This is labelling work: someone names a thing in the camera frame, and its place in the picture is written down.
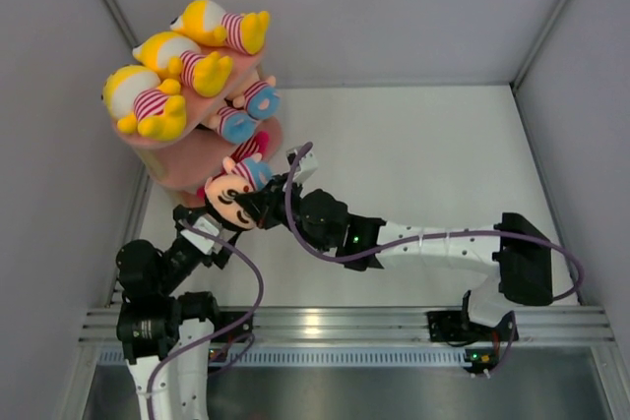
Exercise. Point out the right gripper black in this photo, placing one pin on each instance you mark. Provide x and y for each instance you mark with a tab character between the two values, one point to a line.
265	205

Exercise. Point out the pink three-tier wooden shelf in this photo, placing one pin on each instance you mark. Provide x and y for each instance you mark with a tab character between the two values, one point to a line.
185	163

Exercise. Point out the face-up black-haired boy doll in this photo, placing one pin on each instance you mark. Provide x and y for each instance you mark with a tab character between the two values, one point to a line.
250	174

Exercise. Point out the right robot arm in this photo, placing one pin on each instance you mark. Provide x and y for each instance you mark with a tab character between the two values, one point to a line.
513	255

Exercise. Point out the face-down black-haired boy doll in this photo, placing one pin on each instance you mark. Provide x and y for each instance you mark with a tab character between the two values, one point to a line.
231	124

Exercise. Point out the yellow frog plush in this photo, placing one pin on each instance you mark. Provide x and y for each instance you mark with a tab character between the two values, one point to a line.
209	24
140	102
174	56

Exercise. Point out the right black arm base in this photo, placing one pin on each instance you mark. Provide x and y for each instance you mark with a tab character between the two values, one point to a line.
455	329

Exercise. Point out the yellow frog plush on shelf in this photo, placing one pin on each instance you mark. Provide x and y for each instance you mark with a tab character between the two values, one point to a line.
140	102

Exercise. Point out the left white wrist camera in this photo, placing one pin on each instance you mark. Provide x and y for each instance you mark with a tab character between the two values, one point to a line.
201	234

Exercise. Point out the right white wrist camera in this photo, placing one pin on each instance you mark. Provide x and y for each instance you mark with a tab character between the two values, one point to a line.
303	161

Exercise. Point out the pink plush rear bottom shelf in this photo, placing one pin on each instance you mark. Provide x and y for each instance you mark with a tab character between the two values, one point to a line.
258	143

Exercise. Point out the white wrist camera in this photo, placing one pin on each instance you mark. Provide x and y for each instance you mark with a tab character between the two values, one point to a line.
201	234
303	161

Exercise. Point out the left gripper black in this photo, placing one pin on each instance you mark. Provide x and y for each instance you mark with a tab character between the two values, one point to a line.
219	259

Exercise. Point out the bald peach boy doll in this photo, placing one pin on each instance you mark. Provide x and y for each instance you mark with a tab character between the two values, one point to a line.
260	100

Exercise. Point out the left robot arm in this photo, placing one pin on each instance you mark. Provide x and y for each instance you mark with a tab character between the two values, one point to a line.
168	340

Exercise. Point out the aluminium mounting rail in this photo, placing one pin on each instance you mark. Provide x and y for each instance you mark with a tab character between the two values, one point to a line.
555	325

